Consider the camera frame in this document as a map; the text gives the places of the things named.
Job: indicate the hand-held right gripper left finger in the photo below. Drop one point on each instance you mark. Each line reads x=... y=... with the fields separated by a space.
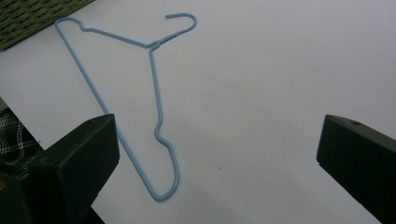
x=74 y=161

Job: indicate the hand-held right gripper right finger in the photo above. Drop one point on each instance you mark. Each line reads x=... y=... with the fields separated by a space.
x=361 y=155

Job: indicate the black white plaid cloth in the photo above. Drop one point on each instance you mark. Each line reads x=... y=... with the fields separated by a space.
x=15 y=140

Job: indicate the green woven basket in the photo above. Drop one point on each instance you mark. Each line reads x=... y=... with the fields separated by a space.
x=28 y=17

